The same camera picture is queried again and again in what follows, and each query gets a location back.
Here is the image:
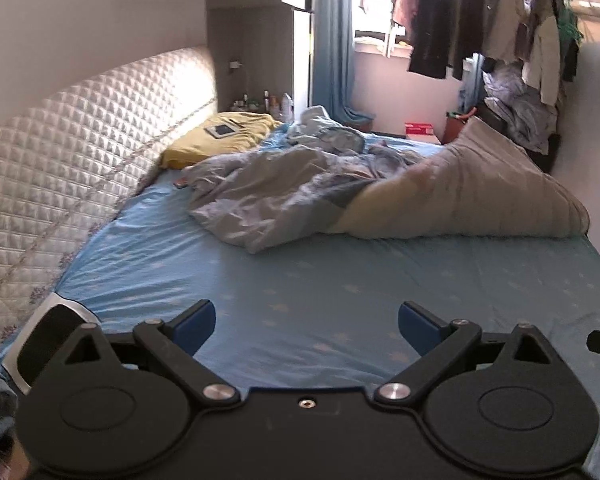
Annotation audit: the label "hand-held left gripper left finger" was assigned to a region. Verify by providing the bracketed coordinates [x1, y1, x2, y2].
[62, 299, 241, 406]

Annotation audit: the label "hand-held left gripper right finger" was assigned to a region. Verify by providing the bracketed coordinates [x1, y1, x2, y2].
[375, 301, 555, 406]

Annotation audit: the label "pile of clothes on chair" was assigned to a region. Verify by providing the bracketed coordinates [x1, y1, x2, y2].
[457, 52, 561, 156]

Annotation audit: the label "row of hanging clothes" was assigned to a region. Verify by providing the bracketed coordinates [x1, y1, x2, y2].
[360, 0, 581, 107]

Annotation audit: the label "light blue star-print bed sheet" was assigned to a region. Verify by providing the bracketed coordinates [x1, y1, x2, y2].
[0, 130, 600, 461]

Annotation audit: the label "black object white rim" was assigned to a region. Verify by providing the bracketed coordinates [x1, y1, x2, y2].
[5, 300, 101, 396]

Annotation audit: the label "grey beige duvet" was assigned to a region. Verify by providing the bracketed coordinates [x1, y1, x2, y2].
[182, 117, 591, 255]

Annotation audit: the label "yellow pillow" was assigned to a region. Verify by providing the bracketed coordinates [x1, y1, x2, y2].
[159, 112, 281, 170]

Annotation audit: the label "white tablet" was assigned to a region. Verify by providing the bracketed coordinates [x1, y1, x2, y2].
[205, 122, 243, 139]

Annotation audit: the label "crumpled light blue cloth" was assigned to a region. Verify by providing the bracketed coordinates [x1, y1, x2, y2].
[286, 106, 366, 156]

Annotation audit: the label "white quilted headboard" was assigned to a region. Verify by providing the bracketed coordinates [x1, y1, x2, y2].
[0, 46, 218, 351]

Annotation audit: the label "bedside toiletry bottles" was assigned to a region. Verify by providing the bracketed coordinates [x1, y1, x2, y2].
[231, 91, 296, 123]

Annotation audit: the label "blue curtain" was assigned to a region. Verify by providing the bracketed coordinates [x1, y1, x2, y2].
[312, 0, 376, 123]

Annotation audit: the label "window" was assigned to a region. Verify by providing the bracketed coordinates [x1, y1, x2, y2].
[352, 0, 416, 58]

